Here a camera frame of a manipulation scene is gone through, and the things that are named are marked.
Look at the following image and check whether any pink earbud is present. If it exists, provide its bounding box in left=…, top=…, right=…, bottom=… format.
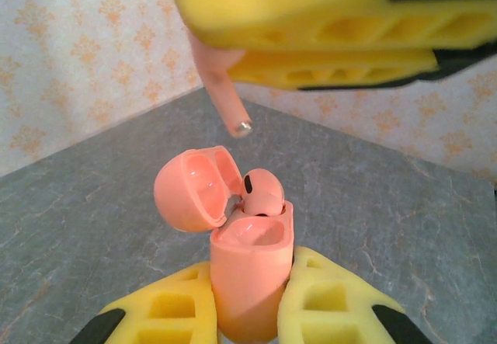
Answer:
left=241, top=168, right=285, bottom=217
left=187, top=29, right=254, bottom=140

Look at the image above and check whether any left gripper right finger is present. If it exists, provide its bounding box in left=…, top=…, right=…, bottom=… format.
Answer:
left=276, top=245, right=419, bottom=344

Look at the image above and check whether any pink earbud charging case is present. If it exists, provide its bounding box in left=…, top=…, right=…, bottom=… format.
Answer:
left=153, top=145, right=295, bottom=341

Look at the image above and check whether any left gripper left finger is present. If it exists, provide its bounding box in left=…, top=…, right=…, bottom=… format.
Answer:
left=79, top=261, right=219, bottom=344

